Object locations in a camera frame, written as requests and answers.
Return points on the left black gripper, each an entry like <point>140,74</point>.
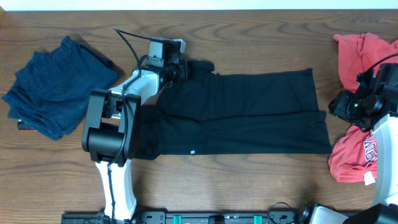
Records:
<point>183,68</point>

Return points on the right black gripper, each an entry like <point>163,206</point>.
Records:
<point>339,106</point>

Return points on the black t-shirt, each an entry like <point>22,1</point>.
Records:
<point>272,113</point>

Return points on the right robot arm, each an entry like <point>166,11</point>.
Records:
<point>372,108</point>

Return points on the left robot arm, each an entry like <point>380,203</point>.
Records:
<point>112,125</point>

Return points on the red t-shirt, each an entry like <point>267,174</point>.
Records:
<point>354,156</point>

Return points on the folded navy blue garment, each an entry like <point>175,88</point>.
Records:
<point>51,93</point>

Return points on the dark folded garment under stack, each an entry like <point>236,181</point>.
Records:
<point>22,126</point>

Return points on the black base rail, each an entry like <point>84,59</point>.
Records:
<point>277,217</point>

